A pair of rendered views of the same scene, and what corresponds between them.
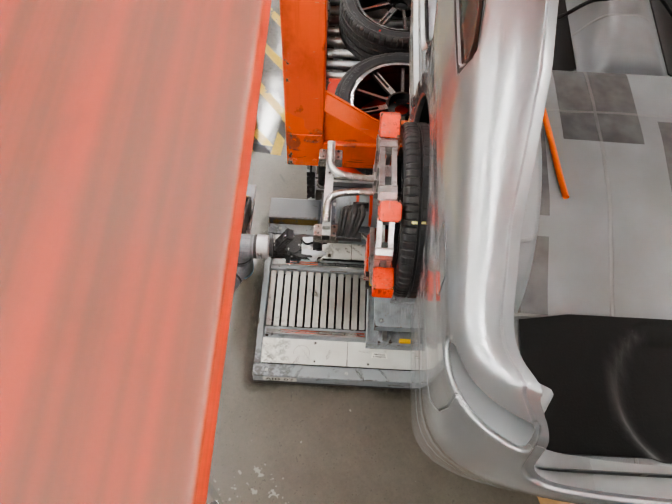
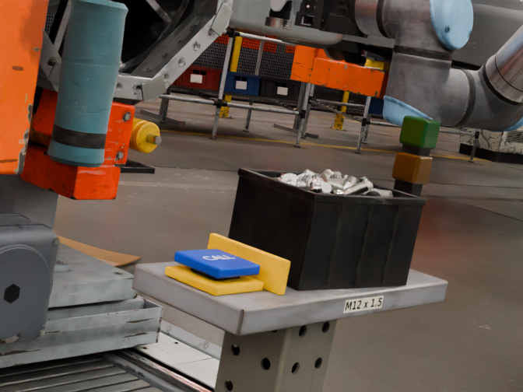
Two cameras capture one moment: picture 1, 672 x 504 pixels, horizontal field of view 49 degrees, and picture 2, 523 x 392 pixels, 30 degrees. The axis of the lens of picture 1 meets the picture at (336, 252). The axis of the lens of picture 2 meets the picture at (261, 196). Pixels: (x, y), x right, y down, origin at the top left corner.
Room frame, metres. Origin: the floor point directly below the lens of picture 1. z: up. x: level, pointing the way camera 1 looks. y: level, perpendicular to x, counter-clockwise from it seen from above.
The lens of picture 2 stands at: (2.68, 1.16, 0.72)
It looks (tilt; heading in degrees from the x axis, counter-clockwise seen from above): 9 degrees down; 219
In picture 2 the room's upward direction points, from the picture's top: 11 degrees clockwise
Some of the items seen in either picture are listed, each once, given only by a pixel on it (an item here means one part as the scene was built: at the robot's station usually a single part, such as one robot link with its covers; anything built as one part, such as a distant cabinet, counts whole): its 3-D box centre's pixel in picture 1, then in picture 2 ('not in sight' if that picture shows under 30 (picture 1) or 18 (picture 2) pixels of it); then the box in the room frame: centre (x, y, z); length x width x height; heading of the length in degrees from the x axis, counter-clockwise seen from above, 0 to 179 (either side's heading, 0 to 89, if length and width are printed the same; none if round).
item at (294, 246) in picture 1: (285, 249); (337, 5); (1.39, 0.19, 0.80); 0.12 x 0.08 x 0.09; 90
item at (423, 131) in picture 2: not in sight; (419, 132); (1.51, 0.46, 0.64); 0.04 x 0.04 x 0.04; 0
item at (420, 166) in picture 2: not in sight; (412, 167); (1.51, 0.46, 0.59); 0.04 x 0.04 x 0.04; 0
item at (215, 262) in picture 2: not in sight; (216, 267); (1.88, 0.46, 0.47); 0.07 x 0.07 x 0.02; 0
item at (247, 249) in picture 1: (240, 246); (426, 15); (1.39, 0.36, 0.80); 0.12 x 0.09 x 0.10; 90
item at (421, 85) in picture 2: (239, 263); (422, 90); (1.38, 0.37, 0.69); 0.12 x 0.09 x 0.12; 154
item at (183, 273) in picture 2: not in sight; (214, 278); (1.88, 0.46, 0.46); 0.08 x 0.08 x 0.01; 0
